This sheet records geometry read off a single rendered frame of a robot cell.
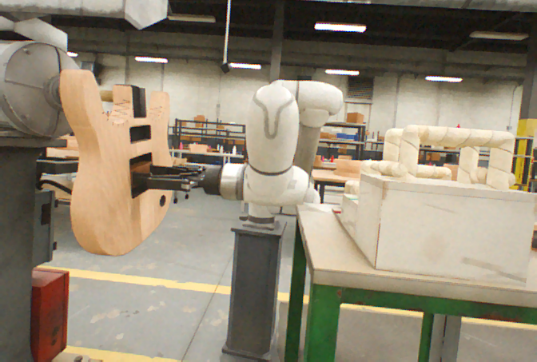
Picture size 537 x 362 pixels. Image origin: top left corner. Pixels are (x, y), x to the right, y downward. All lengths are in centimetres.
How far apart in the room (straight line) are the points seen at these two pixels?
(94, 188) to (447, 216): 67
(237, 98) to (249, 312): 1104
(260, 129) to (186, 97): 1231
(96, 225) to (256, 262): 97
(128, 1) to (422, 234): 75
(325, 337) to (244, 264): 91
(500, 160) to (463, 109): 1374
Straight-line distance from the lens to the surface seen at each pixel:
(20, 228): 110
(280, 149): 49
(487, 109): 1494
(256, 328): 161
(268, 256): 140
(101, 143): 58
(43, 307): 124
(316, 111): 105
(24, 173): 107
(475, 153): 69
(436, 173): 75
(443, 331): 118
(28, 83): 86
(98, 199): 59
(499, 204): 62
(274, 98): 46
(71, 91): 56
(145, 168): 71
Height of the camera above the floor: 114
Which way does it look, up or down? 3 degrees down
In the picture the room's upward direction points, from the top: 5 degrees clockwise
